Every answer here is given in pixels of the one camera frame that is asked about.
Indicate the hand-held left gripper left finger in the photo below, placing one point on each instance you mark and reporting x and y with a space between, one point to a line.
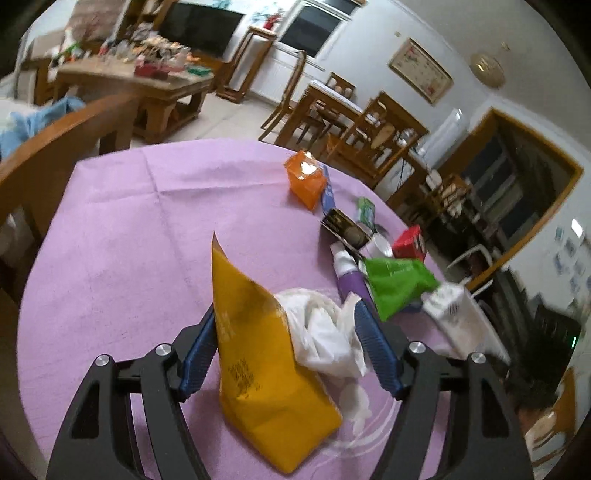
201 355

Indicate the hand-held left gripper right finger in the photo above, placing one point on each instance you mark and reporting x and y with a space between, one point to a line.
376 350

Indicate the yellow paper bag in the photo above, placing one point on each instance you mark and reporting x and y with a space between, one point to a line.
258 369

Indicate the white plastic bag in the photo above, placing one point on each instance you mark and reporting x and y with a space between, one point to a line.
318 327

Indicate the orange snack packet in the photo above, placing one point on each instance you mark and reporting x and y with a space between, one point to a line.
302 180

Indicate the green plastic packet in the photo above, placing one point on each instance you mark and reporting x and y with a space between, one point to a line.
397 281

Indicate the purple bottle with white cap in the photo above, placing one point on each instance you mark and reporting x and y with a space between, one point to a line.
351 277

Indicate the white carton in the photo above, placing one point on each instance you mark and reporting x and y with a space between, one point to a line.
455 314

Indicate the white round cup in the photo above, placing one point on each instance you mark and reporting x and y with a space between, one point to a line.
378 247

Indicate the red box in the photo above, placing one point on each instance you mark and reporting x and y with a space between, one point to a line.
410 243

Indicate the black and gold packet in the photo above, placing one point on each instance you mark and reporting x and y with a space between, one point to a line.
344 228

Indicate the small green box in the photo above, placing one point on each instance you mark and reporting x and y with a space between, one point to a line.
367 212

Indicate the purple tablecloth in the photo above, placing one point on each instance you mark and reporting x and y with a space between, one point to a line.
138 230

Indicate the wooden dining chair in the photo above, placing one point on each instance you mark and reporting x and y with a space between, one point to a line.
445 194
341 85
374 134

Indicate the wood-framed glass door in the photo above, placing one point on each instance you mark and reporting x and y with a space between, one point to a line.
512 184

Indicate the white air conditioner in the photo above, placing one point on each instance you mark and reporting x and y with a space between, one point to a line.
443 134

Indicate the wooden armchair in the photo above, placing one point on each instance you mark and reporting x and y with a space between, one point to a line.
60 152

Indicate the wooden dining table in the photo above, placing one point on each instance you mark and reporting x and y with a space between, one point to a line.
337 106

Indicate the wooden coffee table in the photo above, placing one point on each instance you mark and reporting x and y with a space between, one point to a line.
152 97

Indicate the wooden chair with curved back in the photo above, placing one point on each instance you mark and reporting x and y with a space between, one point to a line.
286 92

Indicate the blue cloth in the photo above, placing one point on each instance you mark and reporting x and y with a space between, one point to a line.
37 122

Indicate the gold framed picture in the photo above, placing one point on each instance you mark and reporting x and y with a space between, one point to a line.
420 69

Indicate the tall wooden side stand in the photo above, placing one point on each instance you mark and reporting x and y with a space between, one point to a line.
244 64

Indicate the white radiator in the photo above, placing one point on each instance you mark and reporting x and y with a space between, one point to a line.
277 69

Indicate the clutter of small items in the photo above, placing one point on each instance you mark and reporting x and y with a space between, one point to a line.
138 50

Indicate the black television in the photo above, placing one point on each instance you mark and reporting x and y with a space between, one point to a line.
198 27

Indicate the dark window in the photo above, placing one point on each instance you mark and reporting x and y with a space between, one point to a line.
314 21

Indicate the red ornament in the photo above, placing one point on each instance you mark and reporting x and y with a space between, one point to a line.
272 18

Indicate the wooden bookshelf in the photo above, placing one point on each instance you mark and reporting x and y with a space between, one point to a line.
143 11

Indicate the pink roller blind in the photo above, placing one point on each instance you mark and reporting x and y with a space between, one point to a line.
92 18

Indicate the round gold wall lamp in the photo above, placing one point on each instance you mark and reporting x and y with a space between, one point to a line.
488 68

